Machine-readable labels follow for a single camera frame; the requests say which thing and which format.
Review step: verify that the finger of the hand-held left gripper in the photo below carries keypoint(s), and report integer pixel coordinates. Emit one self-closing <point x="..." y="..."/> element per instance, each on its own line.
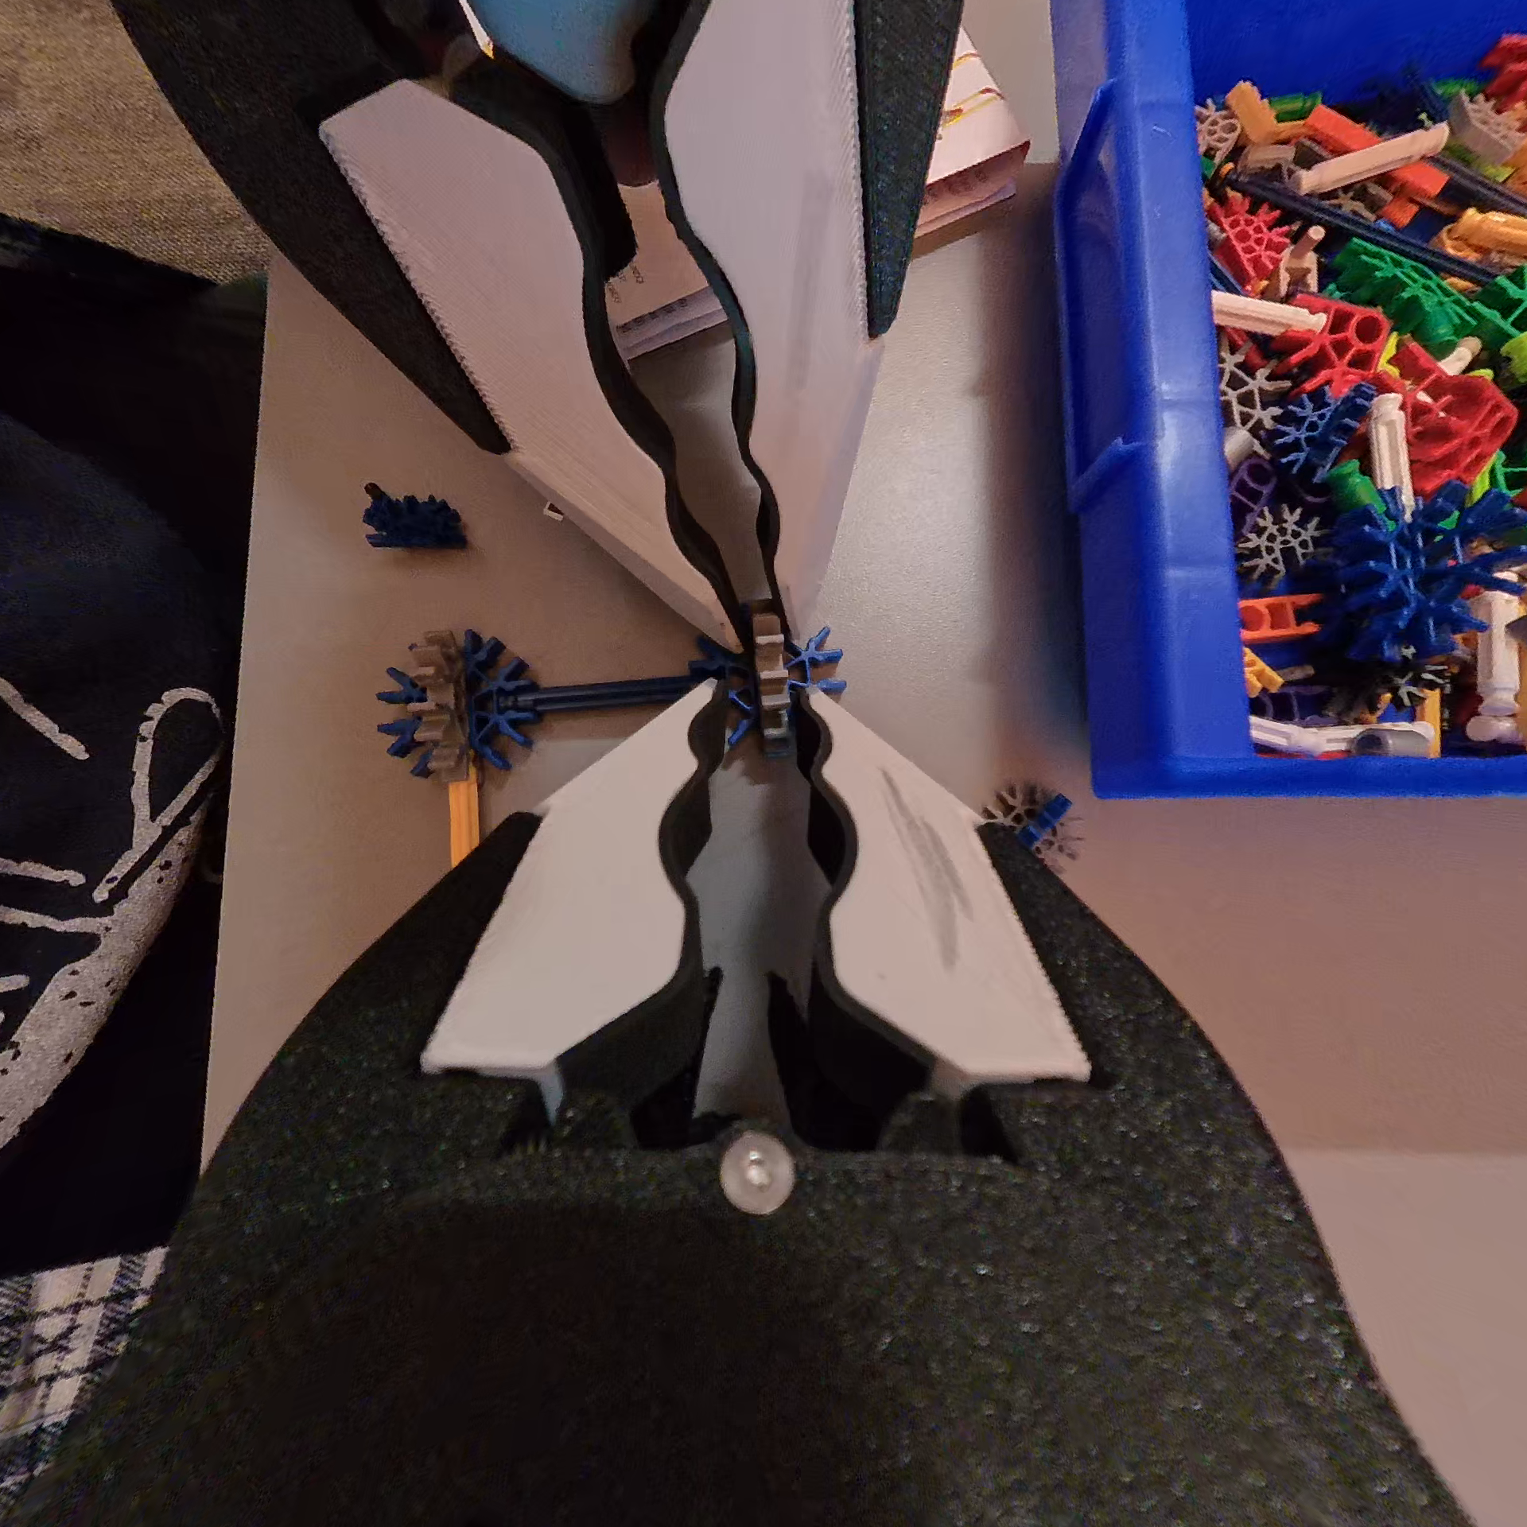
<point x="787" y="239"/>
<point x="476" y="262"/>

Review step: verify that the toy instruction booklet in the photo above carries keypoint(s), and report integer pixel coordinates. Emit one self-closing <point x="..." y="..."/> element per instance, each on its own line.
<point x="965" y="144"/>

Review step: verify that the grey snowflake connector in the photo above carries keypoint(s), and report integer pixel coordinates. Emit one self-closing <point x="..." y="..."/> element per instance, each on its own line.
<point x="769" y="680"/>
<point x="434" y="704"/>

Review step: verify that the yellow plastic rod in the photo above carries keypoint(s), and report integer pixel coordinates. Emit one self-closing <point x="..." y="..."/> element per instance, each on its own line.
<point x="461" y="817"/>

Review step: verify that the blue double snowflake connector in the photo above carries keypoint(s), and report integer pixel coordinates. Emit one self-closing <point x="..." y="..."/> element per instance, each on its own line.
<point x="816" y="675"/>

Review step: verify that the pile of colourful construction pieces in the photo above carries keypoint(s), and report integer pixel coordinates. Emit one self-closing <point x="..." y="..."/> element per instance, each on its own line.
<point x="1370" y="417"/>

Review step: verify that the blue plastic bin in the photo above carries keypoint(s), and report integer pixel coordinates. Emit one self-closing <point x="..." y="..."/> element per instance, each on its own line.
<point x="1132" y="477"/>

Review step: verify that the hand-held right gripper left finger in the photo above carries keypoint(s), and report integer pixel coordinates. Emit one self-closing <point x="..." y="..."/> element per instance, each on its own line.
<point x="560" y="942"/>

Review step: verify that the person's plaid overshirt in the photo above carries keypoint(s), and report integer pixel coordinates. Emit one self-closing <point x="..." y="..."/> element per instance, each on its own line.
<point x="60" y="1337"/>

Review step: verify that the grey and blue connector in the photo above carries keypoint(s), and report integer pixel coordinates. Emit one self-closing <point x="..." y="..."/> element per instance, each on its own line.
<point x="1038" y="824"/>

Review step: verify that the blue connector with black peg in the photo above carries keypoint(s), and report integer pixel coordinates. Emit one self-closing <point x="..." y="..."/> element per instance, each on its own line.
<point x="416" y="522"/>

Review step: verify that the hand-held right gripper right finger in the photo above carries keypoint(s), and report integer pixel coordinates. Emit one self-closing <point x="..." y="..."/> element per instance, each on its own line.
<point x="941" y="942"/>

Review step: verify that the person's black printed shirt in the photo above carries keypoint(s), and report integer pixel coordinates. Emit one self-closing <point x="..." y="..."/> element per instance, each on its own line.
<point x="94" y="657"/>

